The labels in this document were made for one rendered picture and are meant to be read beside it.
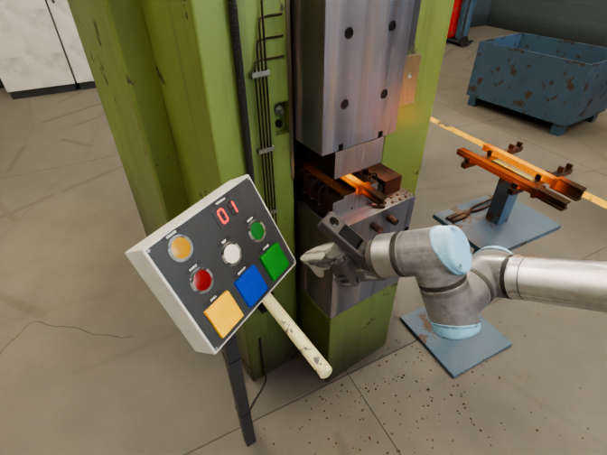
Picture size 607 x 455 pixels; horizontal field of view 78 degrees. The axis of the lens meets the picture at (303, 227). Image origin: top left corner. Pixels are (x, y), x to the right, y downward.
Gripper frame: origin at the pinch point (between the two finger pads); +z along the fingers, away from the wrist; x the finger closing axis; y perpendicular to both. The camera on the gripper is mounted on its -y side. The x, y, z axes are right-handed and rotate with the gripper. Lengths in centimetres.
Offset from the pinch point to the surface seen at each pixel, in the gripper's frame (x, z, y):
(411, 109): 85, -2, -8
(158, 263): -25.6, 11.1, -17.4
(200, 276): -19.8, 10.7, -9.5
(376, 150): 51, 0, -6
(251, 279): -9.3, 10.3, -0.5
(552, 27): 908, 16, 91
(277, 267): -0.5, 10.3, 2.5
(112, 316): 4, 164, 29
